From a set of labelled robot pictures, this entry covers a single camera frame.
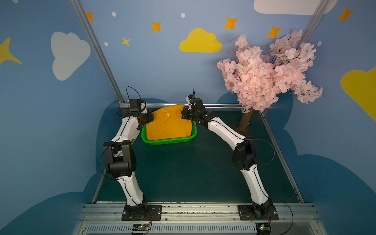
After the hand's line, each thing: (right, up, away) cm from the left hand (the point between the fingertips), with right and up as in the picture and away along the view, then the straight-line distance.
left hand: (152, 115), depth 96 cm
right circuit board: (+62, -59, -23) cm, 89 cm away
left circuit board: (0, -57, -24) cm, 62 cm away
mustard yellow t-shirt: (+10, -5, +2) cm, 12 cm away
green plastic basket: (+11, -17, +3) cm, 21 cm away
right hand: (+21, +3, -3) cm, 21 cm away
